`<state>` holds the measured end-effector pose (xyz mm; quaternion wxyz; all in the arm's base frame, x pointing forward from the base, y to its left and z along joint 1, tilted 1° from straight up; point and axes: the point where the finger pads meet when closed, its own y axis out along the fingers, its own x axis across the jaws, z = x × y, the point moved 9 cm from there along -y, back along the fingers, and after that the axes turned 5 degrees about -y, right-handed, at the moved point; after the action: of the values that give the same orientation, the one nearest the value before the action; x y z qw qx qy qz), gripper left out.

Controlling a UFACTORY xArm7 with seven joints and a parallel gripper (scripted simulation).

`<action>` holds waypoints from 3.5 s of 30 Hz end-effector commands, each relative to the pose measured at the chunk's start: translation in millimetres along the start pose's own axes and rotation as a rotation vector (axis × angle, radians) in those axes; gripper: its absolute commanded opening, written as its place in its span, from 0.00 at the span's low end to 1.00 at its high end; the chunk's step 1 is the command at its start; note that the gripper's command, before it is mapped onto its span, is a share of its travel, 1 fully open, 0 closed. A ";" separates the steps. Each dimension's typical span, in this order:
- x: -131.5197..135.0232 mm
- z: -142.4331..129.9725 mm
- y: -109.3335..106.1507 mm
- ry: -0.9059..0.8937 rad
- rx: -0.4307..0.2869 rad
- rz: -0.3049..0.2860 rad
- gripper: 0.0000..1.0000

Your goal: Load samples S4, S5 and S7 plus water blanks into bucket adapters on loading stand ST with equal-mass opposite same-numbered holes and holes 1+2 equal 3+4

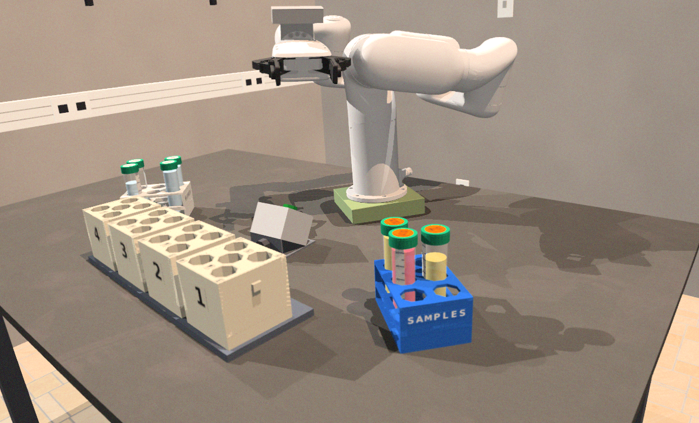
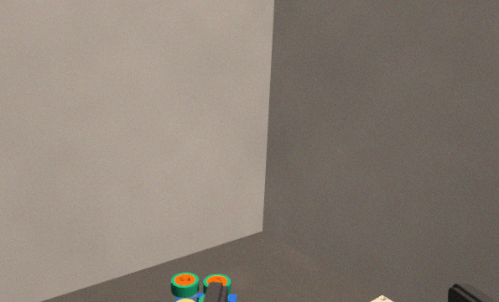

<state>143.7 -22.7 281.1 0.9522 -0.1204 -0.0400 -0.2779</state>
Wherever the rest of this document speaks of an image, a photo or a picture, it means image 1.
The cream tube rack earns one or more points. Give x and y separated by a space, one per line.
186 192

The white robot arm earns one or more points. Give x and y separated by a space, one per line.
428 65

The cream bucket adapter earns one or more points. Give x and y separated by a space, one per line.
239 292
124 234
97 217
159 254

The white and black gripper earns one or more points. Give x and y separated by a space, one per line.
314 63

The blue tube rack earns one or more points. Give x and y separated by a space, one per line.
435 321

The sample tube s5 with green cap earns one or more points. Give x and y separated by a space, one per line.
387 225

